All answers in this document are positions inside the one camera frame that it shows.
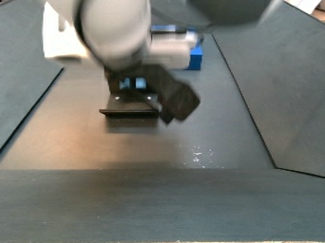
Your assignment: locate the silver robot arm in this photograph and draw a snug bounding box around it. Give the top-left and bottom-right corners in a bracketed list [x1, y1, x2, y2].
[43, 0, 284, 71]

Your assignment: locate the light blue square-circle object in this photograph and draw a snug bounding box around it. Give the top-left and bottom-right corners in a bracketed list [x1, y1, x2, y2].
[119, 77, 147, 90]

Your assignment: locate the blue block with shaped holes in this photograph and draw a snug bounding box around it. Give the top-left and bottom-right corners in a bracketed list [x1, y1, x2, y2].
[148, 25, 203, 70]

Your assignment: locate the black curved fixture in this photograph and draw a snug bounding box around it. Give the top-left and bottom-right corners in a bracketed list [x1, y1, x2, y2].
[99, 68, 159, 119]

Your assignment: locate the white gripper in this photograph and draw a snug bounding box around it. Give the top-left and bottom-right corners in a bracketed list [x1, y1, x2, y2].
[41, 1, 90, 60]

